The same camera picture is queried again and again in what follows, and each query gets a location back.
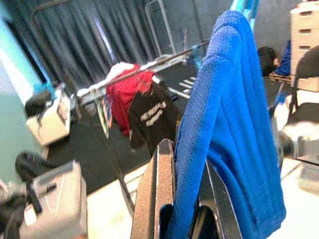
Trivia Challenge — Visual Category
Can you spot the grey plastic case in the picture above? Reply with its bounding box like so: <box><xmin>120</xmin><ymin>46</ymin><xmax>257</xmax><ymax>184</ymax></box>
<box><xmin>18</xmin><ymin>159</ymin><xmax>88</xmax><ymax>239</ymax></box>

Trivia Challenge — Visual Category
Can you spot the black metal clothes rack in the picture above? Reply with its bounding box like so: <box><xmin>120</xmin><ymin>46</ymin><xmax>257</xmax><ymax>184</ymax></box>
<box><xmin>74</xmin><ymin>39</ymin><xmax>211</xmax><ymax>220</ymax></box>

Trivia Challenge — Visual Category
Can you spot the black folding chair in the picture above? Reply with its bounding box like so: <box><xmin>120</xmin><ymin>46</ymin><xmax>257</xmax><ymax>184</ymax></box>
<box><xmin>268</xmin><ymin>44</ymin><xmax>319</xmax><ymax>165</ymax></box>

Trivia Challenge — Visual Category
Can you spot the black duffel bag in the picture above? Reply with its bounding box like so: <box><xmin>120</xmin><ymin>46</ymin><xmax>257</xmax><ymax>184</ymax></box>
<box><xmin>14</xmin><ymin>151</ymin><xmax>63</xmax><ymax>182</ymax></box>

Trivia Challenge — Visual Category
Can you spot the thin dark blue hanger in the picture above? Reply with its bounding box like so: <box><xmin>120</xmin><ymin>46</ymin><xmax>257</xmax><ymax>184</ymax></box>
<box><xmin>103</xmin><ymin>96</ymin><xmax>113</xmax><ymax>129</ymax></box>

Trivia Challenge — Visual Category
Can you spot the small wooden pallet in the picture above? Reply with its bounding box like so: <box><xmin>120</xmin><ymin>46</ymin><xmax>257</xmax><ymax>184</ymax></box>
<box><xmin>268</xmin><ymin>73</ymin><xmax>296</xmax><ymax>83</ymax></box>

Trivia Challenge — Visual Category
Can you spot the white low shelf cabinet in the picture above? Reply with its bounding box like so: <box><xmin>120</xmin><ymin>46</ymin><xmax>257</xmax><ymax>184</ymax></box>
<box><xmin>24</xmin><ymin>82</ymin><xmax>72</xmax><ymax>147</ymax></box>

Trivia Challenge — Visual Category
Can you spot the white drawer cabinet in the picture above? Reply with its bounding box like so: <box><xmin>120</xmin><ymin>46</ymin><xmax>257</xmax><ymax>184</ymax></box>
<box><xmin>289</xmin><ymin>0</ymin><xmax>319</xmax><ymax>78</ymax></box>

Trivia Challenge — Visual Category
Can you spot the black Petronas print T-shirt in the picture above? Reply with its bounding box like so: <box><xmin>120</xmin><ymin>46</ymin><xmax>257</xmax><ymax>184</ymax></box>
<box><xmin>128</xmin><ymin>82</ymin><xmax>180</xmax><ymax>155</ymax></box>

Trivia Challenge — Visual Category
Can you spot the black curtain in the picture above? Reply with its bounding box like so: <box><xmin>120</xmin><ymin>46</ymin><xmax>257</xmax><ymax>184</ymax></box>
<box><xmin>32</xmin><ymin>0</ymin><xmax>200</xmax><ymax>85</ymax></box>

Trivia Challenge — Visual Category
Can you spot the light blue plastic bag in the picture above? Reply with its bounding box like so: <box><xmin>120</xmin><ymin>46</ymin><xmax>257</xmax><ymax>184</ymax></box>
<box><xmin>36</xmin><ymin>77</ymin><xmax>57</xmax><ymax>94</ymax></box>

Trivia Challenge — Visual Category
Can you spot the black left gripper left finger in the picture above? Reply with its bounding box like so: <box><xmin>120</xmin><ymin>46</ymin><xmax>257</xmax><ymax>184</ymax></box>
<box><xmin>131</xmin><ymin>138</ymin><xmax>176</xmax><ymax>239</ymax></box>

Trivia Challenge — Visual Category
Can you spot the red cloth cover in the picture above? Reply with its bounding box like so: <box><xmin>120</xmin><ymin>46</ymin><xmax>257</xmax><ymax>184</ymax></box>
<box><xmin>106</xmin><ymin>63</ymin><xmax>157</xmax><ymax>136</ymax></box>

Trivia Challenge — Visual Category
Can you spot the royal blue knit sweater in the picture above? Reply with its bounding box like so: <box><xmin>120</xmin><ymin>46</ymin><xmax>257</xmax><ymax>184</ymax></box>
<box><xmin>164</xmin><ymin>9</ymin><xmax>287</xmax><ymax>239</ymax></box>

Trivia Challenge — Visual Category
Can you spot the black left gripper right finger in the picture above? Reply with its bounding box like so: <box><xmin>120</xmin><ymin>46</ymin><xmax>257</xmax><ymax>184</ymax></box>
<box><xmin>190</xmin><ymin>160</ymin><xmax>244</xmax><ymax>239</ymax></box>

